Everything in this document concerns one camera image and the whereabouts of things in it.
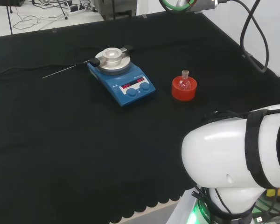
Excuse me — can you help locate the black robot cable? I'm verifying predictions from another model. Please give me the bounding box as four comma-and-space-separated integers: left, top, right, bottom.
218, 0, 270, 74

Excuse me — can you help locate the black bench cloth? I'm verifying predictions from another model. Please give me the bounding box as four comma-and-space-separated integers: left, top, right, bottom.
0, 10, 280, 224

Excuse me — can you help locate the black heater cable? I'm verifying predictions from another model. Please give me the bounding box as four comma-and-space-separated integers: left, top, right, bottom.
0, 59, 92, 79

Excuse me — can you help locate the thin metal probe rod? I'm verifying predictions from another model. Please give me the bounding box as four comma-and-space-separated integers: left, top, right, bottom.
42, 60, 91, 79

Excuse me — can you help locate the black floor cable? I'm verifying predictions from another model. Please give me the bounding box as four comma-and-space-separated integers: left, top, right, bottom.
13, 0, 68, 31

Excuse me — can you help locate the red round flask stand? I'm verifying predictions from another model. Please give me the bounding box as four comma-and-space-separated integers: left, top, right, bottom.
171, 75, 198, 102

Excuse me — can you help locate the black tripod leg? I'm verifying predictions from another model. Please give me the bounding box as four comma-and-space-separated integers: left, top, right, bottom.
56, 0, 70, 20

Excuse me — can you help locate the heater with blue base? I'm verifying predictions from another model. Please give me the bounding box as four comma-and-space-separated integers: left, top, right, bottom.
87, 44, 157, 108

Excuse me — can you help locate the black box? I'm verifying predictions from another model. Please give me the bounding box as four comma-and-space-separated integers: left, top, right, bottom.
0, 0, 25, 7

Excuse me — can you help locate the white power strip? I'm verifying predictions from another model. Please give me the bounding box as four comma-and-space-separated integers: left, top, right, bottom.
65, 5, 87, 16

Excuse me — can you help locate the grey metal cabinet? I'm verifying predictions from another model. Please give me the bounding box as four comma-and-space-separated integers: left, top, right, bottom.
100, 0, 139, 22

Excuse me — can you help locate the clear glass round-bottom flask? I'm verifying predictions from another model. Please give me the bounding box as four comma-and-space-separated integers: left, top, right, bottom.
179, 69, 191, 91

